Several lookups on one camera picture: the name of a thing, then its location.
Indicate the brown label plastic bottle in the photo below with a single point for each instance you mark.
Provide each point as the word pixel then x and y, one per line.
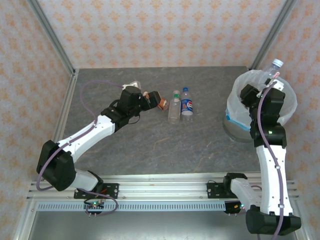
pixel 163 103

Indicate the clear bottle with white label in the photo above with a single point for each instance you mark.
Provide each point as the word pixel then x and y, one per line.
pixel 272 70

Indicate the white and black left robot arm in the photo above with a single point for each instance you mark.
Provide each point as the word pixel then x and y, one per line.
pixel 82 135

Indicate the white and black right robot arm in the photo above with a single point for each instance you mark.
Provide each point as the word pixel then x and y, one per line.
pixel 270 175

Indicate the white trash bin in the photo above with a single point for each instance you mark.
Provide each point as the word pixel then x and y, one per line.
pixel 233 105

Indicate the clear bottle with green cap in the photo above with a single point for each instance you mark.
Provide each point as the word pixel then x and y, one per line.
pixel 174 110

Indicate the blue label cola bottle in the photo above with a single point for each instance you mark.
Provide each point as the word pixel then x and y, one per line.
pixel 187 105

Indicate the grey metal bottom panel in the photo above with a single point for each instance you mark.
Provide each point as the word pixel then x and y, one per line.
pixel 150 225

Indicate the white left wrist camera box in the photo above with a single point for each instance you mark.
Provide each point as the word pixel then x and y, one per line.
pixel 132 84

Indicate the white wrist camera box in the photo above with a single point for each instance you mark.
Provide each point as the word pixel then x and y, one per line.
pixel 132 84
pixel 278 85

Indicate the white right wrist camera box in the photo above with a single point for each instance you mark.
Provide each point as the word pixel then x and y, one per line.
pixel 278 85

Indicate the aluminium table side rail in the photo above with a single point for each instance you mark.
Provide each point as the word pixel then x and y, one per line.
pixel 66 105

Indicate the aluminium frame post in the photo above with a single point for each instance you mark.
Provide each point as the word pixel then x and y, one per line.
pixel 52 37
pixel 272 35

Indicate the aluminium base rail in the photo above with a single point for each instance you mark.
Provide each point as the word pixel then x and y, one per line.
pixel 162 187

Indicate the aluminium lower frame strut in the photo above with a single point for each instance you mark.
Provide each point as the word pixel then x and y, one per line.
pixel 303 236
pixel 25 222

